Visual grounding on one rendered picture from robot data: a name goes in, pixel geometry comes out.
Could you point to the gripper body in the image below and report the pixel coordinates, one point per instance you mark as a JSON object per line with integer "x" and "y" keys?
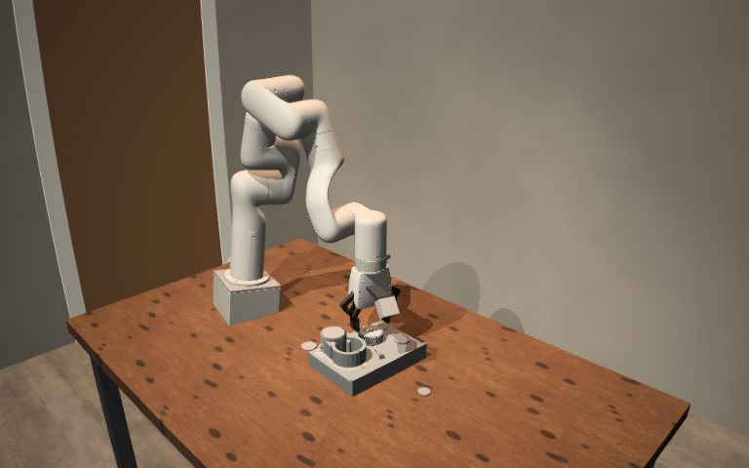
{"x": 359, "y": 280}

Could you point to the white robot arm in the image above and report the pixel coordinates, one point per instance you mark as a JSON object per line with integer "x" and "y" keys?
{"x": 265, "y": 146}

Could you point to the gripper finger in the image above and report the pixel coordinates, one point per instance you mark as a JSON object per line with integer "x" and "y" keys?
{"x": 354, "y": 321}
{"x": 396, "y": 292}

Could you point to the white toothed gear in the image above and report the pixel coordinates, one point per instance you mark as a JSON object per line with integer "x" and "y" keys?
{"x": 373, "y": 335}

